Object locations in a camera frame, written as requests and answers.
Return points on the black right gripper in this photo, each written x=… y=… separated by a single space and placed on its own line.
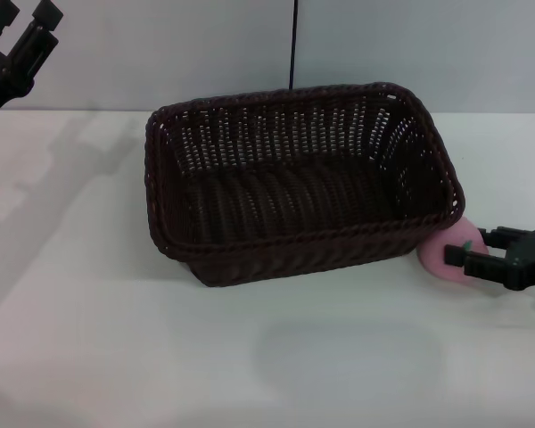
x=532 y=260

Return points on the dark brown woven basket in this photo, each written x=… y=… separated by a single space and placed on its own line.
x=294 y=209

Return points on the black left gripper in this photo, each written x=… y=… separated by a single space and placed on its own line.
x=2 y=76

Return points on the pink peach toy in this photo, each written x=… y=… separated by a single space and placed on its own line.
x=437 y=260

